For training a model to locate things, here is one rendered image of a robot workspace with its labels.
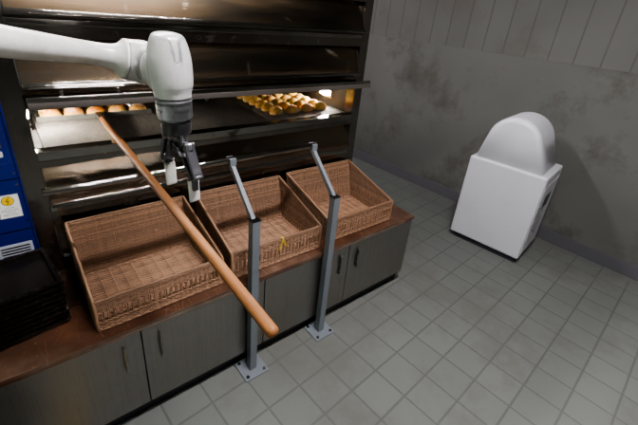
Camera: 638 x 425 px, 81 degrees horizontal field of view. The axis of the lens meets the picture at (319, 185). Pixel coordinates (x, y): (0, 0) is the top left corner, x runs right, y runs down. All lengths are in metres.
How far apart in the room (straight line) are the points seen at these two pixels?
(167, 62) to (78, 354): 1.21
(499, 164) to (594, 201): 0.98
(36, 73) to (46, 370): 1.12
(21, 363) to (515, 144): 3.25
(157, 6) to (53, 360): 1.46
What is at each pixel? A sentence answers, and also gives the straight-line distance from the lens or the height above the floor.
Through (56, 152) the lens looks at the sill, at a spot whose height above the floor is 1.17.
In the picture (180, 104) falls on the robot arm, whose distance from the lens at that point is 1.01.
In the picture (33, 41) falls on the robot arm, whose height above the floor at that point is 1.72.
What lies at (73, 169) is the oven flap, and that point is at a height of 1.08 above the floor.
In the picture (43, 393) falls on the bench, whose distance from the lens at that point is 1.90.
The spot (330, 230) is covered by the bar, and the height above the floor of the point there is 0.76.
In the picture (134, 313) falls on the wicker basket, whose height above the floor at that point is 0.59.
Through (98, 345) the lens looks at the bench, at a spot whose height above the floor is 0.56.
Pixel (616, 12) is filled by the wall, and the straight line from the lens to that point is 3.90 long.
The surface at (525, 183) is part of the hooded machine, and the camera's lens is 3.40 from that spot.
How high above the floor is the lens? 1.83
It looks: 25 degrees down
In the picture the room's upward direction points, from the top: 6 degrees clockwise
